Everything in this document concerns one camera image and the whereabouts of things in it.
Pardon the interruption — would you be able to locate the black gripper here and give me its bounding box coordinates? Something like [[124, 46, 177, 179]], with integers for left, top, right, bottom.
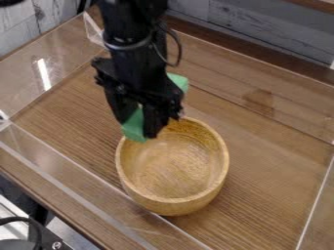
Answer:
[[90, 38, 184, 139]]

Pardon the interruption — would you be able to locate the clear acrylic enclosure wall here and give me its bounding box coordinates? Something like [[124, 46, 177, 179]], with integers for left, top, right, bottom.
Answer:
[[0, 18, 334, 250]]

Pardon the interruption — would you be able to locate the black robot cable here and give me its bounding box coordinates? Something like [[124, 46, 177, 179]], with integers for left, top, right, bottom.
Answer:
[[150, 22, 183, 68]]

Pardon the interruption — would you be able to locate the black cable lower left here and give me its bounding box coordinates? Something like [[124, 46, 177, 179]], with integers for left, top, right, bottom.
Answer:
[[0, 216, 44, 250]]

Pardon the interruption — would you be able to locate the brown wooden bowl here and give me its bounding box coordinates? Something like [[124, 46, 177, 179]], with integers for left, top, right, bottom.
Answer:
[[114, 117, 229, 216]]

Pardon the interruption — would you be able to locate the clear acrylic corner bracket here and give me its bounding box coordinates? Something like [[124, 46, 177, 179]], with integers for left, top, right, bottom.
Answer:
[[82, 13, 104, 47]]

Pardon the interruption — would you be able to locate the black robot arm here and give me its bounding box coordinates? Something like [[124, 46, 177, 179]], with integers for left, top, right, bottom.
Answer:
[[90, 0, 188, 142]]

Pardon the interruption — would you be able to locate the green rectangular block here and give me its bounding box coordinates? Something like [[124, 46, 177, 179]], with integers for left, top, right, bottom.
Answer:
[[121, 73, 189, 143]]

